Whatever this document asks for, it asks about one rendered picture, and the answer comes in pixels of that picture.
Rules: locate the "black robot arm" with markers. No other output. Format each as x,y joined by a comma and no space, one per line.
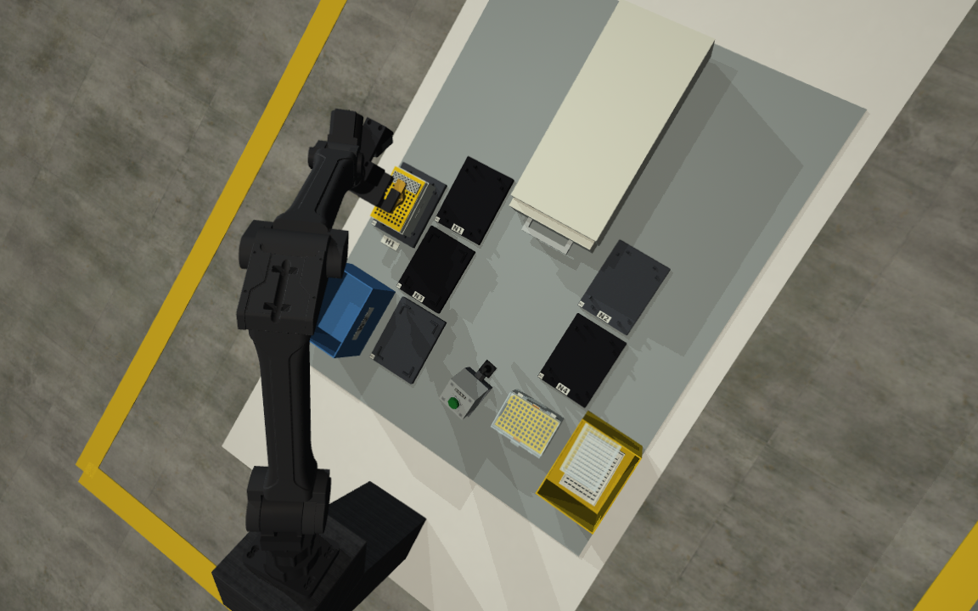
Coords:
292,494

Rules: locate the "large cream rectangular box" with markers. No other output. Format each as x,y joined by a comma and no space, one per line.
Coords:
620,106

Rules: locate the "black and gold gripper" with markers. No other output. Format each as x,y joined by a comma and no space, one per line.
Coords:
375,195

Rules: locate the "blue open-top bin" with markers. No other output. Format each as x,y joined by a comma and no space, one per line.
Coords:
351,309

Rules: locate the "yellow bin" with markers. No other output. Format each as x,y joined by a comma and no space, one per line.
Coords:
583,513

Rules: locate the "white label with black text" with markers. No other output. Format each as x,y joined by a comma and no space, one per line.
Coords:
390,242

